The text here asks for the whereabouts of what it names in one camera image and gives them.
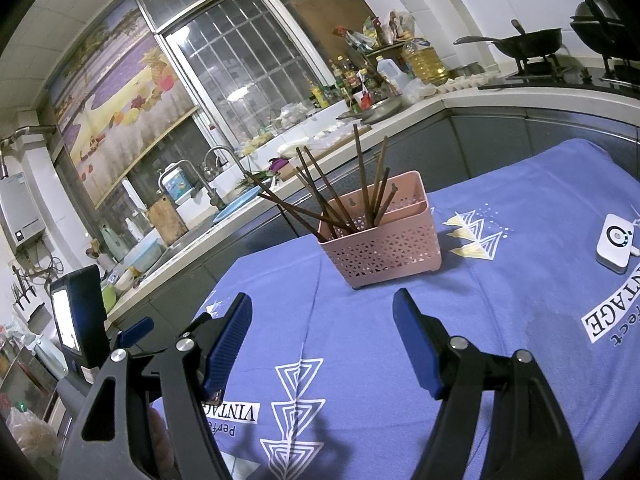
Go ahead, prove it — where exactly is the fruit picture window film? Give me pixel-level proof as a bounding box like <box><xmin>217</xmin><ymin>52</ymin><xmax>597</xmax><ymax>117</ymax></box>
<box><xmin>47</xmin><ymin>0</ymin><xmax>199</xmax><ymax>207</ymax></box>

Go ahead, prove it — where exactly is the white water heater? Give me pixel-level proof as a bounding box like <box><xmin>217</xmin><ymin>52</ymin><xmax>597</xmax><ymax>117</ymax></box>
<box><xmin>0</xmin><ymin>172</ymin><xmax>47</xmax><ymax>252</ymax></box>

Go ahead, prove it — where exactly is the metal pan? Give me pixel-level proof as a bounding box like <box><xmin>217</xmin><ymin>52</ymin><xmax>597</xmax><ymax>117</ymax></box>
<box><xmin>336</xmin><ymin>95</ymin><xmax>404</xmax><ymax>124</ymax></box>

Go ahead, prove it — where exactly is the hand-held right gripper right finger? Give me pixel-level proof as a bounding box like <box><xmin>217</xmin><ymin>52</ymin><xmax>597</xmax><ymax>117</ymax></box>
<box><xmin>392</xmin><ymin>288</ymin><xmax>587</xmax><ymax>480</ymax></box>

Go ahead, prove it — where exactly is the wooden cutting board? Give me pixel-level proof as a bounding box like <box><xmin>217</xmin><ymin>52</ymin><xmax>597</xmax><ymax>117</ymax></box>
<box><xmin>145</xmin><ymin>197</ymin><xmax>189</xmax><ymax>246</ymax></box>

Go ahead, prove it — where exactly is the pile of snack packets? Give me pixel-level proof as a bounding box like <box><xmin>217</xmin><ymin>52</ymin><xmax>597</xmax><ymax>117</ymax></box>
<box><xmin>344</xmin><ymin>9</ymin><xmax>417</xmax><ymax>52</ymax></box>

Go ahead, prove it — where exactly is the chrome kitchen faucet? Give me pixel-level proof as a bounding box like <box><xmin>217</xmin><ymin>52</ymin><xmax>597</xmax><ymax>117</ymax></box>
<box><xmin>158</xmin><ymin>159</ymin><xmax>227</xmax><ymax>212</ymax></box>
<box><xmin>201</xmin><ymin>145</ymin><xmax>247</xmax><ymax>183</ymax></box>

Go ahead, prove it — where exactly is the person's left hand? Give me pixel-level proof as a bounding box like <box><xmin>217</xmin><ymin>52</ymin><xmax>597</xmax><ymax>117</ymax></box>
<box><xmin>149</xmin><ymin>409</ymin><xmax>176</xmax><ymax>480</ymax></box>

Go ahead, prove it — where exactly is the blue label detergent bottle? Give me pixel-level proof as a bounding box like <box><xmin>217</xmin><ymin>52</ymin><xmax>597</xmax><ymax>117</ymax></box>
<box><xmin>162</xmin><ymin>169</ymin><xmax>194</xmax><ymax>202</ymax></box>

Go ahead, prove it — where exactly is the blue plastic basin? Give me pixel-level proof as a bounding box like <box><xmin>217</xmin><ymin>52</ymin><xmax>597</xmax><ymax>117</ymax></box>
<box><xmin>122</xmin><ymin>241</ymin><xmax>167</xmax><ymax>274</ymax></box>

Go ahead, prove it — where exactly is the black wok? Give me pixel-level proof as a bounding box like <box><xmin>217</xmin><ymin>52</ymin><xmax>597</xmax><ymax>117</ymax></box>
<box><xmin>452</xmin><ymin>19</ymin><xmax>564</xmax><ymax>60</ymax></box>

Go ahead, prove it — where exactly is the black pot with lid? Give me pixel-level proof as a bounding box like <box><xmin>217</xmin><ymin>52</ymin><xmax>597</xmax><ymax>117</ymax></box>
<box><xmin>569</xmin><ymin>0</ymin><xmax>629</xmax><ymax>57</ymax></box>

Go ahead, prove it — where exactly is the row of condiment bottles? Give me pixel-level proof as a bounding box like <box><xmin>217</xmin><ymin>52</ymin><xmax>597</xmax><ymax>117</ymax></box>
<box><xmin>309</xmin><ymin>54</ymin><xmax>382</xmax><ymax>112</ymax></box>

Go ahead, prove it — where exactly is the blue printed cloth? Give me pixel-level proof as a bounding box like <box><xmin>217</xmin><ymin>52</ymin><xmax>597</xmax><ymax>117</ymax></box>
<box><xmin>145</xmin><ymin>137</ymin><xmax>640</xmax><ymax>480</ymax></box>

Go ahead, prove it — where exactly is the white egg tray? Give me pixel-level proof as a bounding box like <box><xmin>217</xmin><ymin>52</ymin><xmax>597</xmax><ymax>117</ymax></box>
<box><xmin>436</xmin><ymin>72</ymin><xmax>502</xmax><ymax>94</ymax></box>

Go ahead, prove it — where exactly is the blue plate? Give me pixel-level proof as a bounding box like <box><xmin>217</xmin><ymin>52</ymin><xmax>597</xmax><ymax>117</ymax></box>
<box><xmin>212</xmin><ymin>187</ymin><xmax>267</xmax><ymax>225</ymax></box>

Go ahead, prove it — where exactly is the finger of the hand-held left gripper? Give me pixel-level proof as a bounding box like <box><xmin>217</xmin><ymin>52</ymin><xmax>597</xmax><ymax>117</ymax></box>
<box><xmin>116</xmin><ymin>316</ymin><xmax>157</xmax><ymax>351</ymax></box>

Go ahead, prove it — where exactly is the green jug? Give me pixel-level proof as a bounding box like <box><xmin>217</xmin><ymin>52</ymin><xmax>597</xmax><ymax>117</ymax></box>
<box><xmin>99</xmin><ymin>224</ymin><xmax>127</xmax><ymax>264</ymax></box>

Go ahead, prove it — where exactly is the gas stove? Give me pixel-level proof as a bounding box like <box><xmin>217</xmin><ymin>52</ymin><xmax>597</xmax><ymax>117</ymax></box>
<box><xmin>476</xmin><ymin>52</ymin><xmax>640</xmax><ymax>94</ymax></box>

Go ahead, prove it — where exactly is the white plastic bag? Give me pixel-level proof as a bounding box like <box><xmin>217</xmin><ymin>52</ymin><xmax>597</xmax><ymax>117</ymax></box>
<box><xmin>4</xmin><ymin>406</ymin><xmax>62</xmax><ymax>467</ymax></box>

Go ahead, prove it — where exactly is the white plastic jug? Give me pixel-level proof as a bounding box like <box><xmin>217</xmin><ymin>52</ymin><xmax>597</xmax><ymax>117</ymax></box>
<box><xmin>375</xmin><ymin>57</ymin><xmax>407</xmax><ymax>97</ymax></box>

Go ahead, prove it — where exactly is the barred window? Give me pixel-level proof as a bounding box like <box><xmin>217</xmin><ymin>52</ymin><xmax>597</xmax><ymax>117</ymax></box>
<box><xmin>159</xmin><ymin>0</ymin><xmax>351</xmax><ymax>163</ymax></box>

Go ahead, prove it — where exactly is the bunch of mixed chopsticks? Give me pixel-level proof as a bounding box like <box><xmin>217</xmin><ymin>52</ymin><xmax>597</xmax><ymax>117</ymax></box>
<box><xmin>245</xmin><ymin>124</ymin><xmax>402</xmax><ymax>242</ymax></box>

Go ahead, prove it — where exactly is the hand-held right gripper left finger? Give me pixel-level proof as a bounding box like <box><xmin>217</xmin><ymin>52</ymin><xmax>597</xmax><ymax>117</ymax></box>
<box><xmin>57</xmin><ymin>291</ymin><xmax>253</xmax><ymax>480</ymax></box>

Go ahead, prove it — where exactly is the yellow cooking oil bottle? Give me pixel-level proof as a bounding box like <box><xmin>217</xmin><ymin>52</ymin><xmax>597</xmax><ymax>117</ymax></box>
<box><xmin>402</xmin><ymin>40</ymin><xmax>449</xmax><ymax>86</ymax></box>

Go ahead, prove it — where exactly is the pink perforated plastic basket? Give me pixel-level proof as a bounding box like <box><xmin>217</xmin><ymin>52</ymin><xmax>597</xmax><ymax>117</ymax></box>
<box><xmin>317</xmin><ymin>170</ymin><xmax>443</xmax><ymax>289</ymax></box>

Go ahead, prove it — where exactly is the white round-button device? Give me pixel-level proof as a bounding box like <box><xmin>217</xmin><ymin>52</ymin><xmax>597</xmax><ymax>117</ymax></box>
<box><xmin>595</xmin><ymin>212</ymin><xmax>640</xmax><ymax>275</ymax></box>

